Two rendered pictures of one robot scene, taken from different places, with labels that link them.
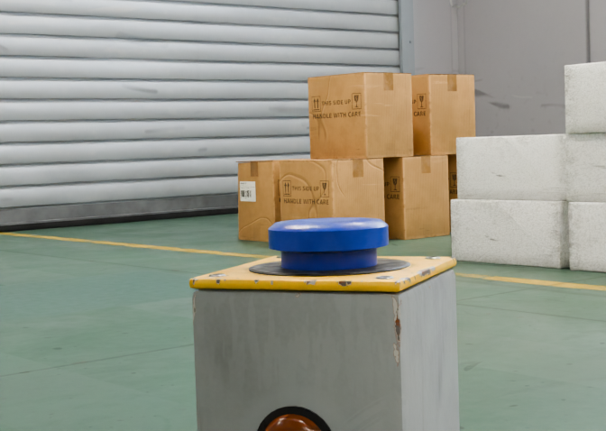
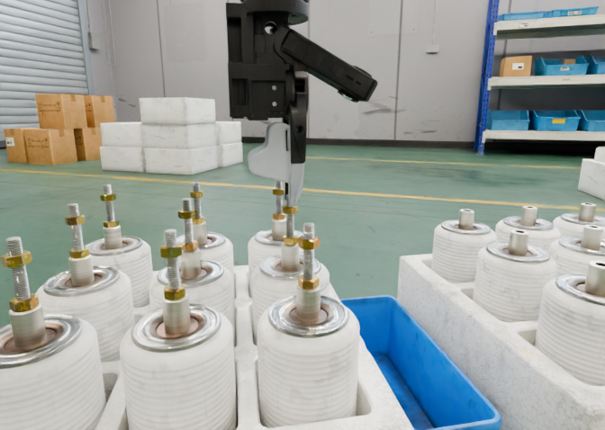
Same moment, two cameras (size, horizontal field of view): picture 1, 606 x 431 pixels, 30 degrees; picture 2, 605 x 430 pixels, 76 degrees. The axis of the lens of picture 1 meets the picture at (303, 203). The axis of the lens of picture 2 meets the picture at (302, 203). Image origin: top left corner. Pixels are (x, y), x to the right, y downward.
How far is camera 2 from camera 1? 0.23 m
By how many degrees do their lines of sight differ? 33
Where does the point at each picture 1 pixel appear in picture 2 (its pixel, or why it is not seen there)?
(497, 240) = (119, 162)
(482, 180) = (111, 139)
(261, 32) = (16, 69)
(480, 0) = (121, 63)
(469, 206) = (107, 149)
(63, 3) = not seen: outside the picture
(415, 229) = (90, 156)
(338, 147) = (52, 123)
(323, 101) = (42, 104)
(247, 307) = not seen: outside the picture
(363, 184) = (65, 138)
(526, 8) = (139, 68)
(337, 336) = not seen: outside the picture
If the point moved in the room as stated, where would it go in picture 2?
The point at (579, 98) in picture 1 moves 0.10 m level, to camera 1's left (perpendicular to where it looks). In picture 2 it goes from (145, 111) to (130, 111)
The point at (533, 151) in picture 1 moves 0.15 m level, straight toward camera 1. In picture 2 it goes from (130, 129) to (129, 129)
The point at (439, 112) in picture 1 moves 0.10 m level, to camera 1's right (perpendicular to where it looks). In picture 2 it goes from (97, 111) to (109, 111)
